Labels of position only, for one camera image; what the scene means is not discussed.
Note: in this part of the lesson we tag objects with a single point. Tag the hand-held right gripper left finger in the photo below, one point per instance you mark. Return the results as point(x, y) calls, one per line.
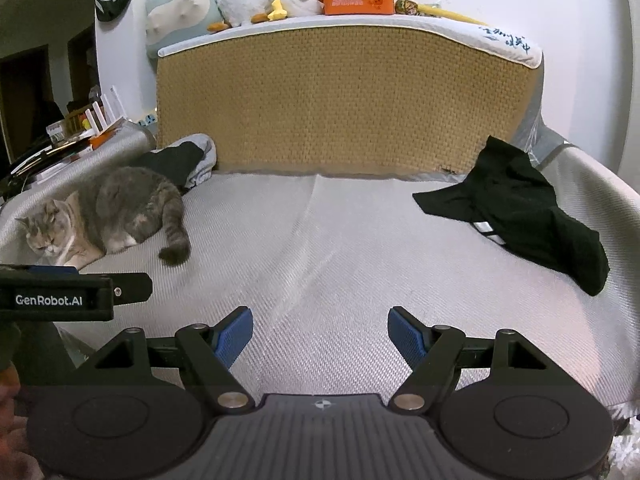
point(232, 335)

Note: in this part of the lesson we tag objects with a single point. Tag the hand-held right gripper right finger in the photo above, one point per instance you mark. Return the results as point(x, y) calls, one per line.
point(407, 335)

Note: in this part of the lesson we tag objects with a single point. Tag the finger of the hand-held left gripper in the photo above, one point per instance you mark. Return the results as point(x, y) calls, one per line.
point(132, 288)
point(52, 270)

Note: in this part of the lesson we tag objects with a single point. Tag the dark sweater with squirrel embroidery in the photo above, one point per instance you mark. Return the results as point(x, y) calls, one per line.
point(170, 162)

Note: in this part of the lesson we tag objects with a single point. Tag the grey and black knit sweater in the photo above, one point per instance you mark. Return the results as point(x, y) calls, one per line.
point(207, 160)

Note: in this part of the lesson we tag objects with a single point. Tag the black thin garment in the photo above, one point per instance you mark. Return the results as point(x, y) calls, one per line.
point(525, 210)

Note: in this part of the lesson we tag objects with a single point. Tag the grey tabby cat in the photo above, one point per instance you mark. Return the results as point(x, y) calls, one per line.
point(115, 200)

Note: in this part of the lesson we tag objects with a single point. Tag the grey woven bed mat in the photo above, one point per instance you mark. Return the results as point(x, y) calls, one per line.
point(325, 260)

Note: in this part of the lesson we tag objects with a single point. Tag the stack of books and boxes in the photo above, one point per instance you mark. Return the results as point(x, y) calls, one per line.
point(55, 135)

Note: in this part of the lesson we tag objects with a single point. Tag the small orange item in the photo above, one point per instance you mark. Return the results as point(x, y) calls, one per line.
point(102, 139)

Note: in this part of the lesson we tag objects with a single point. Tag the pale printed cloth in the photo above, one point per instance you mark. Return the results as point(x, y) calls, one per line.
point(148, 120)

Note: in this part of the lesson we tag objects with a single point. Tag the white slatted rack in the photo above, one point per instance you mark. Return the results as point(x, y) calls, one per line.
point(112, 105)

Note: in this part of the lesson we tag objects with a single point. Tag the white crumpled bag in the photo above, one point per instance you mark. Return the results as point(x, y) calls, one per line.
point(625, 455)

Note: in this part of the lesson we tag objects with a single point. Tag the pale green cream cushion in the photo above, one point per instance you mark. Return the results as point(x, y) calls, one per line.
point(175, 10)

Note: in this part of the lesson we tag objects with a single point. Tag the yellow stick toy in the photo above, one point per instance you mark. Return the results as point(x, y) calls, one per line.
point(406, 6)

